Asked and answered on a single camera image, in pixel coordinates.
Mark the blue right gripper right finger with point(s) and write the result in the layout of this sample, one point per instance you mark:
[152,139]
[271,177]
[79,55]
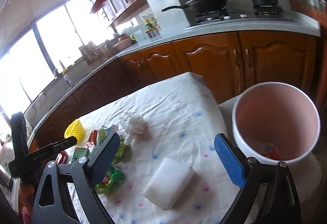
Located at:
[229,160]

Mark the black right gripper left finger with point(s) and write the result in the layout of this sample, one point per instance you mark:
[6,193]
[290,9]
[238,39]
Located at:
[102,157]

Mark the orange red snack wrapper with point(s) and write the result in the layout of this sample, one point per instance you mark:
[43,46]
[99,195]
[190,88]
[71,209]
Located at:
[92,139]

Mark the white foam block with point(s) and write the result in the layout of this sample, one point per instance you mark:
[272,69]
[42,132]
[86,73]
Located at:
[168,183]

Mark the pink white trash bin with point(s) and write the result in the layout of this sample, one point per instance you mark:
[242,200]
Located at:
[275,121]

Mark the green snack bag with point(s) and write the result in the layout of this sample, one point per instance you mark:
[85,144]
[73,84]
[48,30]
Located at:
[114,177]

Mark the green milk carton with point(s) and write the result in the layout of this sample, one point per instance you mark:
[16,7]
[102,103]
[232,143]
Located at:
[79,152]

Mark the green spout drink pouch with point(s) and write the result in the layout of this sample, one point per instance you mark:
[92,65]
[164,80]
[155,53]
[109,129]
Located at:
[104,132]

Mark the crushed red drink can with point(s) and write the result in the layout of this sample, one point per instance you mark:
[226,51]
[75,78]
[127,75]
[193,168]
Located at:
[62,158]

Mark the yellow foam fruit net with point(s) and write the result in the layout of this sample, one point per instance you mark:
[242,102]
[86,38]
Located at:
[75,129]

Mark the crumpled white tissue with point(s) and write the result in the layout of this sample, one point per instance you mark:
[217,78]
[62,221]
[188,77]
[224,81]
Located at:
[134,126]

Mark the white dotted tablecloth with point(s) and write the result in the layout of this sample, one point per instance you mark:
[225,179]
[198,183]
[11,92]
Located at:
[181,121]

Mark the silver sink faucet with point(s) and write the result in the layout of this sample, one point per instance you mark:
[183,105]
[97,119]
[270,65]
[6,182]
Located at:
[63,75]

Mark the brown wooden lower cabinets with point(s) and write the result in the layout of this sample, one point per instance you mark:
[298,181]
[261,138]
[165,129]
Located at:
[228,62]

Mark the dish rack on counter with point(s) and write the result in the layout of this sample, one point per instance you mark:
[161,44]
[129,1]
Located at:
[91,53]

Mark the pink basin on counter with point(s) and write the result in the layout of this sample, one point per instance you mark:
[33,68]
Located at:
[123,42]

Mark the condiment bottles on counter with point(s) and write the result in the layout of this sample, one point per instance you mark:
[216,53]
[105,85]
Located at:
[152,27]

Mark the black gas stove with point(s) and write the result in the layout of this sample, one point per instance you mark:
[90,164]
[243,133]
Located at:
[222,16]

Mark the black wok with handle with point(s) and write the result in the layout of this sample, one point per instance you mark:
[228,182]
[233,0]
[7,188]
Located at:
[200,6]

